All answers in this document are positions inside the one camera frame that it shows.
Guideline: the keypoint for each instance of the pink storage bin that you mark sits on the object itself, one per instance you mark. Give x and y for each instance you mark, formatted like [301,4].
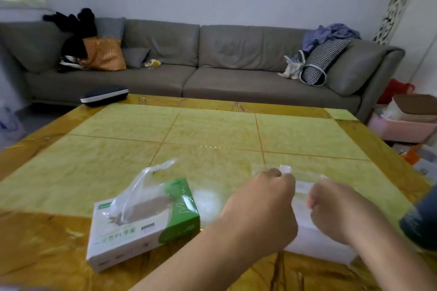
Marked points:
[399,128]

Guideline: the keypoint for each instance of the black plush toy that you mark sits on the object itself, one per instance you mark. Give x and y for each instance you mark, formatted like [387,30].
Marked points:
[73,33]

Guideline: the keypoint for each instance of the cardboard box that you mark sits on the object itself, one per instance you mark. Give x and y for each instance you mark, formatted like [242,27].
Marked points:
[414,106]

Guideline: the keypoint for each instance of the person's left fingers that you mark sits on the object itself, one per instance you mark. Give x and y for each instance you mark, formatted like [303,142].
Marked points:
[285,181]

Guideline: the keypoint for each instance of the black and white bag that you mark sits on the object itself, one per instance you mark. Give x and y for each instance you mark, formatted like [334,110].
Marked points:
[70,63]

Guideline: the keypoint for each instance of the orange patterned tote bag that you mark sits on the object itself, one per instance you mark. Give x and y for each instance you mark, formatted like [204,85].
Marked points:
[104,53]

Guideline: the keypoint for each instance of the clear plastic glove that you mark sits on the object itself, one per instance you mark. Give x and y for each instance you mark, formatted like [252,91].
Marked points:
[143,192]

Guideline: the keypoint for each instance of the red bag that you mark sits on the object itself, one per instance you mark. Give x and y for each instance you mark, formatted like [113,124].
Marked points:
[392,91]

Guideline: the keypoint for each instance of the person's left hand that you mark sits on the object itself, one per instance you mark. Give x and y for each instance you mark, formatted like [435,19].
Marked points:
[264,210]

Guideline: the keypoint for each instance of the black and white case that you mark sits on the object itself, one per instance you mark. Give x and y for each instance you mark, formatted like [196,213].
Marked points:
[104,95]

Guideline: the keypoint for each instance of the grey sofa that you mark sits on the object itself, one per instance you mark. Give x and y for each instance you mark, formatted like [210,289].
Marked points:
[205,62]

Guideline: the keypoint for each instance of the person's right forearm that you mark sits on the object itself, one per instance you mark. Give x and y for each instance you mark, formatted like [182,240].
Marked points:
[392,256]

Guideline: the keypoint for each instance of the person's dark sleeve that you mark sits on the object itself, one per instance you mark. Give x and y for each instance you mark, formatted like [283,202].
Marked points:
[421,222]

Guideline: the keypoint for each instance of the person's right hand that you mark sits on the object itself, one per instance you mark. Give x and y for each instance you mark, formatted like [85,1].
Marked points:
[336,212]

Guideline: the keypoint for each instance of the white lattice screen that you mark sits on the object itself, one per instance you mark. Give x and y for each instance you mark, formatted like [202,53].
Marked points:
[396,1]

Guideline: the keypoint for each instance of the white plastic bag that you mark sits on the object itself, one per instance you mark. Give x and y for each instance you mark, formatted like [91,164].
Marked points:
[293,65]

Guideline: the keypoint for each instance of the person's right fingers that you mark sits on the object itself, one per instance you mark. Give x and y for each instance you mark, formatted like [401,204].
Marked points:
[315,198]

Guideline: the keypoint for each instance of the green and white glove box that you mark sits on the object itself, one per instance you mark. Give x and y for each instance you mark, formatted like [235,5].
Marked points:
[143,229]

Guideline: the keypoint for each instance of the small grey cushion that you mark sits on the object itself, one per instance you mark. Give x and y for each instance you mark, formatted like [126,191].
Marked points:
[135,57]

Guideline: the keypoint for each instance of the blue clothing pile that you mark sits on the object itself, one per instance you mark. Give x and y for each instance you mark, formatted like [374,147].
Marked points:
[327,35]

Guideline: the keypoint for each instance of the houndstooth cushion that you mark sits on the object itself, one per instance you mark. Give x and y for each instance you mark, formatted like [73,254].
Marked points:
[110,28]

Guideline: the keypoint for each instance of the yellow snack packet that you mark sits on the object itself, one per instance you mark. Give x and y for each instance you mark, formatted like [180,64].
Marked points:
[151,63]

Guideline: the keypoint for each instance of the person's left forearm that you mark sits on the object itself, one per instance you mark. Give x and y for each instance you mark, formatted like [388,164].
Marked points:
[205,255]

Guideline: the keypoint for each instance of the clear plastic bag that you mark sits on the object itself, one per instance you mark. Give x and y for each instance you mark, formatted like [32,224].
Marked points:
[307,222]

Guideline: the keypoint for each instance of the houndstooth pillow with grey trim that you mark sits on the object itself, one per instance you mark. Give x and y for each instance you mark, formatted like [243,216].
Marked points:
[322,62]

